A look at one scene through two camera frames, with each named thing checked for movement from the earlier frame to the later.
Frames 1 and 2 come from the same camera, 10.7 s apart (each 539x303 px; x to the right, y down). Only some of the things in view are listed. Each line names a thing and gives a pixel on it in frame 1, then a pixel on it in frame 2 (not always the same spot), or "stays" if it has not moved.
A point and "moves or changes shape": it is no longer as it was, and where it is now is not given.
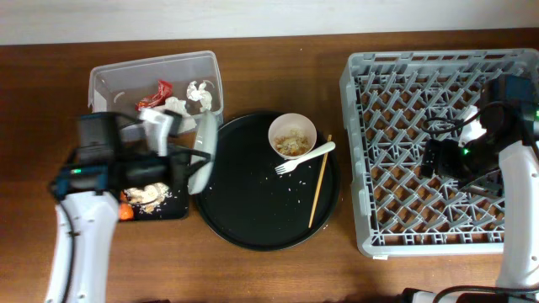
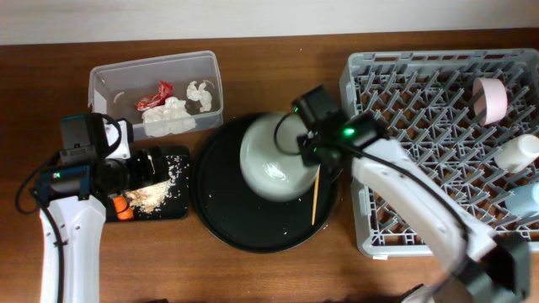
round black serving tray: [250, 205] stays
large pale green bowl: [205, 142] to [271, 161]
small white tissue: [201, 94] stays
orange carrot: [126, 213] stays
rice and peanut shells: [148, 197] stays
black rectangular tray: [175, 206] stays
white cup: [473, 129] moves or changes shape
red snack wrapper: [165, 91] stays
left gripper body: [173, 157] to [139, 172]
